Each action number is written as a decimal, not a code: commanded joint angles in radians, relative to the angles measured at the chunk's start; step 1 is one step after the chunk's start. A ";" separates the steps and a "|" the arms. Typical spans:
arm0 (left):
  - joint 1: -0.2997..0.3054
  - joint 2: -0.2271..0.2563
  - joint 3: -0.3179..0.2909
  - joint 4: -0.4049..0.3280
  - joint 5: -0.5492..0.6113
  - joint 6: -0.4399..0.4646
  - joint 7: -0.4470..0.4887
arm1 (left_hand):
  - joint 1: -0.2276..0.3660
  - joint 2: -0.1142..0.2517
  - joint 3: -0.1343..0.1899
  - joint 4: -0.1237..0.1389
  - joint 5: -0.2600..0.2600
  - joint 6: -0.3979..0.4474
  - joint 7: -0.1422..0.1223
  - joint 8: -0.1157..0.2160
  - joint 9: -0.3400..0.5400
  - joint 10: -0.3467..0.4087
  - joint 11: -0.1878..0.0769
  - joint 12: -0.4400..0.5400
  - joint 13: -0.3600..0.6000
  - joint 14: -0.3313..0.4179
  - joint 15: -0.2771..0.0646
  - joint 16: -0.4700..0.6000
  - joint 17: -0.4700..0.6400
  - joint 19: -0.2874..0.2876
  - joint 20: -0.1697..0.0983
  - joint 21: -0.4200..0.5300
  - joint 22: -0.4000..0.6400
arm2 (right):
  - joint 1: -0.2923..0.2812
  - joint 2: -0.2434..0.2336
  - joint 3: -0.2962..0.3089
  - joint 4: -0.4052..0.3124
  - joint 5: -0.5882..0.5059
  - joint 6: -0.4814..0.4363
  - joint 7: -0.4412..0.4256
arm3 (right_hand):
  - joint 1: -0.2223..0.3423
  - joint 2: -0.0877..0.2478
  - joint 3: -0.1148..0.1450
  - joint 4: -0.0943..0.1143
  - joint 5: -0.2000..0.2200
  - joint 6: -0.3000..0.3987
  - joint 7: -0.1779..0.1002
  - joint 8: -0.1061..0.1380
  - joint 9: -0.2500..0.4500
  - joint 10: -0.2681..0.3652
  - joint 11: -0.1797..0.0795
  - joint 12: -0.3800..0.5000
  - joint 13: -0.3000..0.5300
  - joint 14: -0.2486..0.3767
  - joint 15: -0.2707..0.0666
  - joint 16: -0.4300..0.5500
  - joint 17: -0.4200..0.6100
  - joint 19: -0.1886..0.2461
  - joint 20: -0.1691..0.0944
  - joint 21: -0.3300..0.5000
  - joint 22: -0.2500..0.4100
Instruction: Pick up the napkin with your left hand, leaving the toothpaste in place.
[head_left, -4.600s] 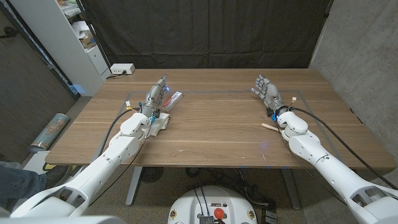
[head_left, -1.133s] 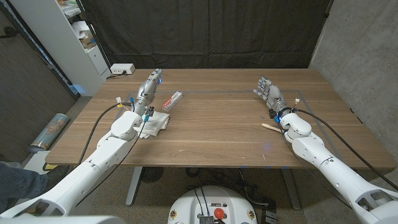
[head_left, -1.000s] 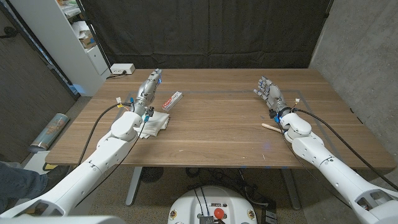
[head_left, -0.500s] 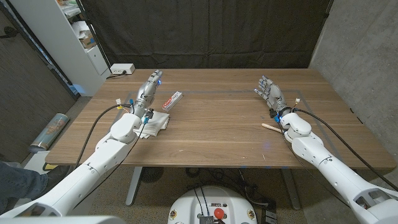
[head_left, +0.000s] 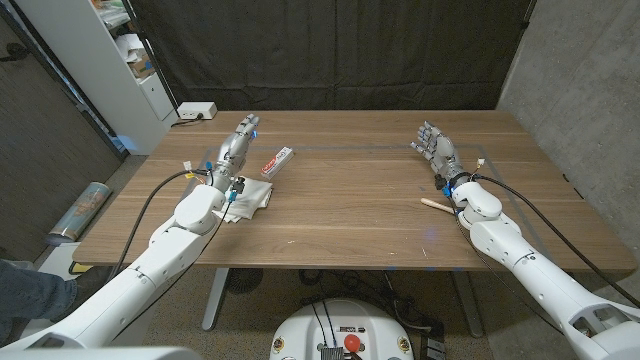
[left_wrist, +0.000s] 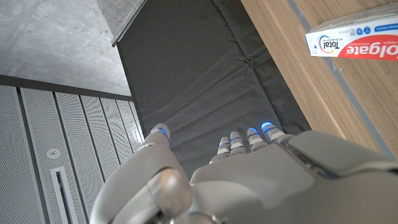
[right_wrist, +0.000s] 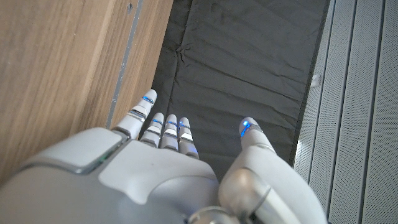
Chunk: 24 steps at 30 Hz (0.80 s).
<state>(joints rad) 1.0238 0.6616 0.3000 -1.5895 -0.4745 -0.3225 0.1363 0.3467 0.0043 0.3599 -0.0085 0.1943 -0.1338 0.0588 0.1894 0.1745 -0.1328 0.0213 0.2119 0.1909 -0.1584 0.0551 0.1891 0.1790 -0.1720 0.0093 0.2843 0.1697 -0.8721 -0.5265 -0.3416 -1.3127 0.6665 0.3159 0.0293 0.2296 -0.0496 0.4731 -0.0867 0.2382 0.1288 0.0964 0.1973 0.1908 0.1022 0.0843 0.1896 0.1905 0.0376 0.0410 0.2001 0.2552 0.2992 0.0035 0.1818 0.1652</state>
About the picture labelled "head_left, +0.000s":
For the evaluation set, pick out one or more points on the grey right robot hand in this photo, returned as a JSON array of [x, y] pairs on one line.
[[442, 152]]

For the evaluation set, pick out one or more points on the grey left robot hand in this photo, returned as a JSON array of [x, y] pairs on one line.
[[232, 150]]

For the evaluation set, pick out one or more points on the white napkin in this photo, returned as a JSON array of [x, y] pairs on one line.
[[252, 197]]

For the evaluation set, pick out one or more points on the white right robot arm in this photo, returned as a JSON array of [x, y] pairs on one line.
[[540, 280]]

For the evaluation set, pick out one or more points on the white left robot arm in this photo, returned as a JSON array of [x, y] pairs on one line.
[[150, 265]]

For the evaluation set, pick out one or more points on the white red toothpaste box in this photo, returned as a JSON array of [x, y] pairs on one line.
[[277, 162]]

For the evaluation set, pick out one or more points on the light wooden stick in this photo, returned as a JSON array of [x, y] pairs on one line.
[[432, 203]]

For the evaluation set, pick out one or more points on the white power strip box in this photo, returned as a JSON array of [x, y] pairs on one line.
[[196, 110]]

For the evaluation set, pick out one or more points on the brown cardboard box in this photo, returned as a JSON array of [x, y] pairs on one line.
[[142, 64]]

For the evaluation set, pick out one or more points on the black round floor fan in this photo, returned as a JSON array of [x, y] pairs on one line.
[[244, 280]]

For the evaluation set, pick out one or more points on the black backdrop curtain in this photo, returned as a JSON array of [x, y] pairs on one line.
[[330, 50]]

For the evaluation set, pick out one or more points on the grey metal table leg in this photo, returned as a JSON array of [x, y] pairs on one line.
[[215, 300], [469, 305]]

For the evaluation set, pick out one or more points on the white shelf cabinet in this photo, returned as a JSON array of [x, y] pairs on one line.
[[90, 60]]

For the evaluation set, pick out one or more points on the dark shoe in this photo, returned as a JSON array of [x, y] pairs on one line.
[[92, 280]]

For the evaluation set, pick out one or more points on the black power adapter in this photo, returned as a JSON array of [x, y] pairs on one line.
[[434, 345]]

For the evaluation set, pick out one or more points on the white robot torso base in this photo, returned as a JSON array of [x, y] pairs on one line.
[[300, 335]]

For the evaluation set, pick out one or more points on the red emergency stop button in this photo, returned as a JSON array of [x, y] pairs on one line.
[[352, 342]]

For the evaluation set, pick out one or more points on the person leg in jeans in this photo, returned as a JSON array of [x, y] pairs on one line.
[[30, 300]]

